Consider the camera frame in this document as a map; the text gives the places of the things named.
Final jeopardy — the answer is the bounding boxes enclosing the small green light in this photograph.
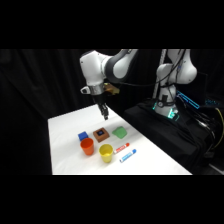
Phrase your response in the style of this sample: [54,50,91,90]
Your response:
[168,108,179,122]

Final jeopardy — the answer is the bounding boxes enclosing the yellow cable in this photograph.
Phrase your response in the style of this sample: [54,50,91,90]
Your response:
[213,107,224,151]

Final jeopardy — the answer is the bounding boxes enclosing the yellow plastic cup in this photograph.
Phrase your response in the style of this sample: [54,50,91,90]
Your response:
[98,143,114,164]

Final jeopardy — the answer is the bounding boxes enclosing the blue whiteboard marker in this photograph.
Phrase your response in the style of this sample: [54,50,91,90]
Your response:
[119,148,137,164]

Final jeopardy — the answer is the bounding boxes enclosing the green foam block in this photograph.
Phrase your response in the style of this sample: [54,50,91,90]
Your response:
[111,126,128,140]

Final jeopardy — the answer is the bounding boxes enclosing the black robot stand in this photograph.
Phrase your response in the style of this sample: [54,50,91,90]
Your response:
[123,99,219,175]

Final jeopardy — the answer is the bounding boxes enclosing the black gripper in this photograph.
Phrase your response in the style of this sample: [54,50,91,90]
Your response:
[90,94,110,121]

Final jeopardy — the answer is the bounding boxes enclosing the blue lit device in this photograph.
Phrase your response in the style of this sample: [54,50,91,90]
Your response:
[176,90,201,110]

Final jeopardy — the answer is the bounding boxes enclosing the wooden square block blue dot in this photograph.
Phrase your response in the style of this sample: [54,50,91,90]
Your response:
[92,126,111,143]

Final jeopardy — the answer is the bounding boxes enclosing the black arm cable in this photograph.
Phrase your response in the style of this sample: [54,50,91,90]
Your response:
[113,49,188,88]

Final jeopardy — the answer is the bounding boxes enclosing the orange plastic cup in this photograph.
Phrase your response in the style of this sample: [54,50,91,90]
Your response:
[79,137,95,156]

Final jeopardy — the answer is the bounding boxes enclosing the blue cube block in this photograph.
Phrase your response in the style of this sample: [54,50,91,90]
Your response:
[77,131,90,142]

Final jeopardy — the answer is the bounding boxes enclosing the red whiteboard marker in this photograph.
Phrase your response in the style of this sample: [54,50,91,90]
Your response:
[113,142,131,155]

